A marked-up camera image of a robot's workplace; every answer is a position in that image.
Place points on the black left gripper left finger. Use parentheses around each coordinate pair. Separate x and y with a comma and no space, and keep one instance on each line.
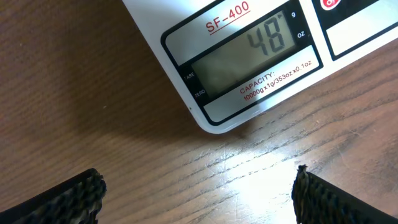
(76,200)

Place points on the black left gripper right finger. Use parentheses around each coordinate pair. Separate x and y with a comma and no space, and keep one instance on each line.
(317,201)

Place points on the white digital kitchen scale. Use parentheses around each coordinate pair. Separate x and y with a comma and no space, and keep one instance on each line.
(231,60)

